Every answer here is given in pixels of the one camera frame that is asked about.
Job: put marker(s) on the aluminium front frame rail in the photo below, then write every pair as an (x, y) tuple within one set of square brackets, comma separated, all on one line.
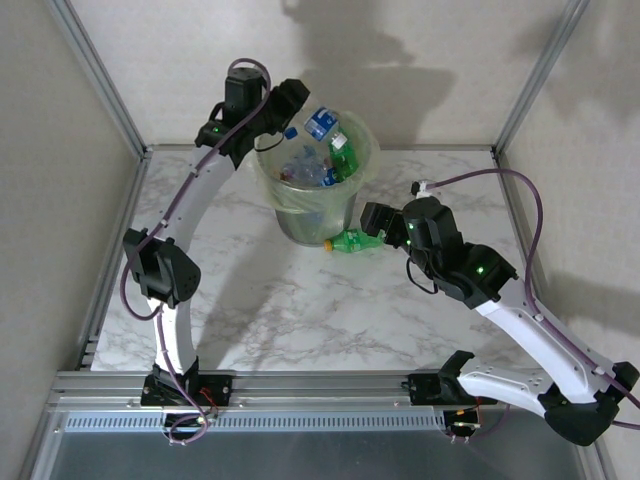
[(320, 390)]

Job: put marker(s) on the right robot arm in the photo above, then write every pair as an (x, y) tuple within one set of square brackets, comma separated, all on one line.
[(540, 340)]

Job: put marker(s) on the small lit circuit board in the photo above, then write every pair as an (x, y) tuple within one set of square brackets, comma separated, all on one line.
[(462, 425), (202, 422)]

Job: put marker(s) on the grey metal mesh bin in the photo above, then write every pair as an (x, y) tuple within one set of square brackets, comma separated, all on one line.
[(310, 225)]

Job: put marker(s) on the tall clear plastic bottle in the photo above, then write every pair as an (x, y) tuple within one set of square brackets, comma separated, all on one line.
[(305, 167)]

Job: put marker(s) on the aluminium frame post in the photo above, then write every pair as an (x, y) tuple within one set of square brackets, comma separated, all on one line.
[(542, 75), (100, 80)]

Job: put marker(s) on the aluminium back frame rail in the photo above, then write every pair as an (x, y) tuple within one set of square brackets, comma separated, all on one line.
[(450, 147)]

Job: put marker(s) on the blue label bottle white cap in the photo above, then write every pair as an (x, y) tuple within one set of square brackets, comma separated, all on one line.
[(320, 122), (328, 179)]

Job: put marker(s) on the aluminium frame leg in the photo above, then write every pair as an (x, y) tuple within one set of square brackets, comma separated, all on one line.
[(40, 445), (595, 457)]

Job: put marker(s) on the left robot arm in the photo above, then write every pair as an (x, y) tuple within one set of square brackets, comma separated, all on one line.
[(200, 190)]

